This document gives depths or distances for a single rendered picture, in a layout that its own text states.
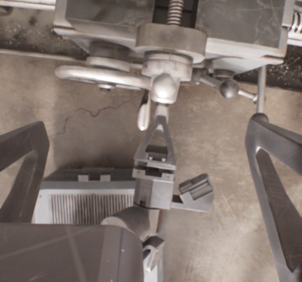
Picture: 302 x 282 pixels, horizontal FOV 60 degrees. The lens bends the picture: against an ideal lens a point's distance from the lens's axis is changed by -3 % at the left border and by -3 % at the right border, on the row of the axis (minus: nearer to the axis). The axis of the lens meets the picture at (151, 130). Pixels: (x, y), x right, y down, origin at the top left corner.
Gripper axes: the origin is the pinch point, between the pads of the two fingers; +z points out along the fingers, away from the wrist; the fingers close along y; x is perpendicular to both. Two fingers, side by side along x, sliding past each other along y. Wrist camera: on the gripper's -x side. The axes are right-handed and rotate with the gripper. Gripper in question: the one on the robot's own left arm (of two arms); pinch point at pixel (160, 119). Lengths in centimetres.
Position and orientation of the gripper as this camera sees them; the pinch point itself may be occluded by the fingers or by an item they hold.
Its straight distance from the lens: 45.8
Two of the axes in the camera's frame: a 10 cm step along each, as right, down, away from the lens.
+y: -0.3, 0.9, -9.9
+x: -9.9, -1.4, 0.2
